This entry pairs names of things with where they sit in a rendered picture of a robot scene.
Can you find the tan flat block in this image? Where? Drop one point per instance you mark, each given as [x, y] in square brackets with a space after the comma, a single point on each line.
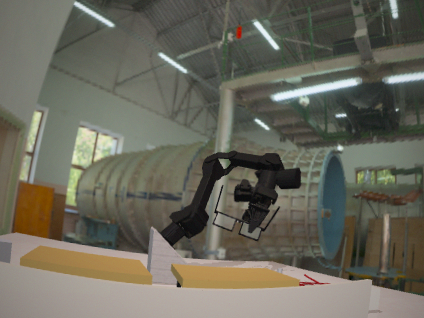
[87, 265]

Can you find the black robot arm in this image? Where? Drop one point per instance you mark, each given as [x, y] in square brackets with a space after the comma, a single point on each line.
[194, 217]

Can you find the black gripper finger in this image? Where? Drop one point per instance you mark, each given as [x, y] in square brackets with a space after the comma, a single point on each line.
[247, 213]
[258, 213]

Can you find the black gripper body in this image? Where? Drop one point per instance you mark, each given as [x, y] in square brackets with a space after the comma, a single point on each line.
[265, 193]

